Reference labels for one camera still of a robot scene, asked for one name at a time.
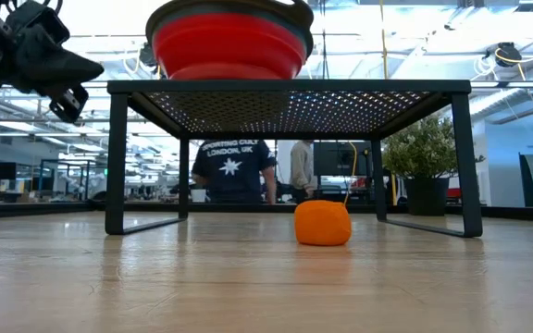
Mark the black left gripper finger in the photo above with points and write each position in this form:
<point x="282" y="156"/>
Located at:
<point x="58" y="67"/>

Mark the red grey collapsible colander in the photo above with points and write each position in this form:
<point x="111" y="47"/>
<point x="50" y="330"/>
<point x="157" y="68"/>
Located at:
<point x="229" y="44"/>

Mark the round orange fruit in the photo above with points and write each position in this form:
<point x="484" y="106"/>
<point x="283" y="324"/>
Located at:
<point x="322" y="222"/>

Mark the background black robot arm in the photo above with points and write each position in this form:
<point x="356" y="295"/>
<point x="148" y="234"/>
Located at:
<point x="285" y="190"/>

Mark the black perforated metal shelf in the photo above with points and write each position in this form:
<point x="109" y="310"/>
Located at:
<point x="294" y="86"/>

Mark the potted green plant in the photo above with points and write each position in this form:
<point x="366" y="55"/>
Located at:
<point x="426" y="152"/>

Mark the red seat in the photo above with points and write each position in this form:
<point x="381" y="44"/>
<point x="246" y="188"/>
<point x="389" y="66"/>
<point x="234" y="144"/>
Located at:
<point x="455" y="193"/>

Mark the black aluminium table frame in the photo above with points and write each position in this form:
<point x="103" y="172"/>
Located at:
<point x="40" y="209"/>

